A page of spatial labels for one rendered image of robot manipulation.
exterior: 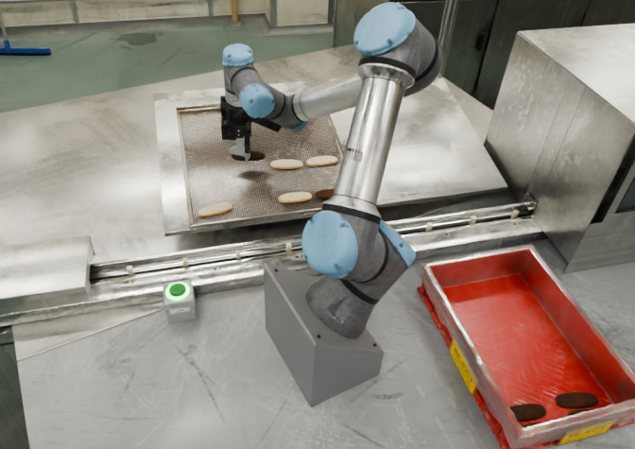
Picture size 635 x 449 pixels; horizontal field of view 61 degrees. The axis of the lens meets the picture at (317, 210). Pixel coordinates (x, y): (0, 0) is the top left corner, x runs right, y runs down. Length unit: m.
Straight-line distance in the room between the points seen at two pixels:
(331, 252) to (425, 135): 0.96
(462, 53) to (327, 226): 2.52
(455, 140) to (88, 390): 1.31
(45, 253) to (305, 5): 3.74
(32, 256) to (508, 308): 1.21
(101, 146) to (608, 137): 1.56
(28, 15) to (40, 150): 3.18
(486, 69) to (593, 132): 2.10
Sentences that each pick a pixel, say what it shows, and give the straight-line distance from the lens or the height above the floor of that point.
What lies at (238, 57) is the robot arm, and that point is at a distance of 1.36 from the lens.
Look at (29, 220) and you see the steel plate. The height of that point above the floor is 0.82.
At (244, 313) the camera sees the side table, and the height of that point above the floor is 0.82.
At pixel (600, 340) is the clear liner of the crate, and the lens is 1.40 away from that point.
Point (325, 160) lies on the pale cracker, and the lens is 1.68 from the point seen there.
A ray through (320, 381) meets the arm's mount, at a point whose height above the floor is 0.91.
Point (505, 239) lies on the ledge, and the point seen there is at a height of 0.85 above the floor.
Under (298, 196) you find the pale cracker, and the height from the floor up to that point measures 0.91.
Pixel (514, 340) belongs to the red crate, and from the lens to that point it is 1.44.
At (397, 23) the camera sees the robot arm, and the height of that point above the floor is 1.53.
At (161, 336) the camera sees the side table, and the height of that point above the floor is 0.82.
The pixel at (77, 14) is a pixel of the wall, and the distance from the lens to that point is 5.11.
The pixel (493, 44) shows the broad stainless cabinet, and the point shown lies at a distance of 3.48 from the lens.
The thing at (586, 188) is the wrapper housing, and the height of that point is 1.08.
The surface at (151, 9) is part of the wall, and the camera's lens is 5.05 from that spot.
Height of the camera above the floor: 1.91
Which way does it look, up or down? 41 degrees down
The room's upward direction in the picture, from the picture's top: 3 degrees clockwise
